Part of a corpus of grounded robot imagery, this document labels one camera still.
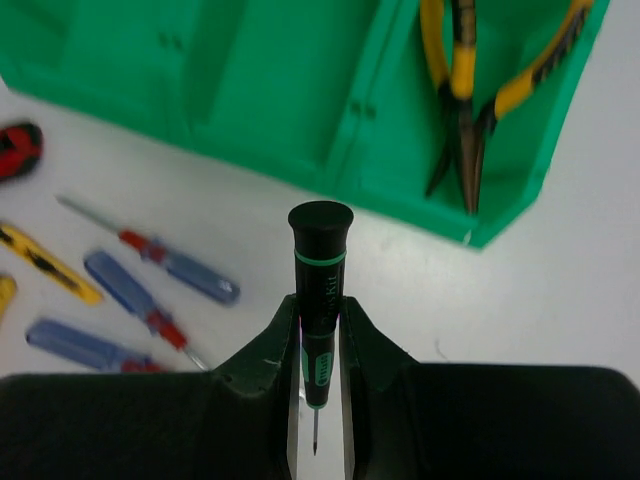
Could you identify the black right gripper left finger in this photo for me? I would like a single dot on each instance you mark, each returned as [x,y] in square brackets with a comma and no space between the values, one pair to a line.
[237,421]

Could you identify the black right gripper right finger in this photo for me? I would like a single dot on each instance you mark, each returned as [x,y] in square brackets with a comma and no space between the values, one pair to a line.
[404,419]

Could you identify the blue screwdriver thin shaft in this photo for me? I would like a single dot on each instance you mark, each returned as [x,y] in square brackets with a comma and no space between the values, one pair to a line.
[179,265]

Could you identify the black green precision screwdriver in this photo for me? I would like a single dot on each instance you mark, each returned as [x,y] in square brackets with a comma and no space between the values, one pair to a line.
[320,230]

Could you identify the yellow needle nose pliers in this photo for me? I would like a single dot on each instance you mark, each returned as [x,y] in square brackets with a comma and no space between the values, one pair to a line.
[453,81]

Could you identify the yellow handled pliers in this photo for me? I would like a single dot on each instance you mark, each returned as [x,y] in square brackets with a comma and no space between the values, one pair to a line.
[512,93]

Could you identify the blue screwdriver lower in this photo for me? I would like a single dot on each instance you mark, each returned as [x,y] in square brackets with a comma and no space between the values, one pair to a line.
[91,351]

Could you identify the blue screwdriver middle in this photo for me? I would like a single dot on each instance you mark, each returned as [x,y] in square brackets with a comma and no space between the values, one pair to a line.
[136,300]

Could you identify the large yellow box cutter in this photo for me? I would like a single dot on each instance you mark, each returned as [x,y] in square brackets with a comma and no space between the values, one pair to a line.
[8,290]

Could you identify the small yellow box cutter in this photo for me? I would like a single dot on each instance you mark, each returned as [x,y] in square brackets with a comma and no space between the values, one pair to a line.
[25,247]

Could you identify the green six-compartment bin tray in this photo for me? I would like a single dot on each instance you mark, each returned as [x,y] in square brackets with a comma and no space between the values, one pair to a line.
[330,96]

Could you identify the black red utility knife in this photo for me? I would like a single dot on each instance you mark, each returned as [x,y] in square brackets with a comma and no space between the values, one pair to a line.
[22,147]

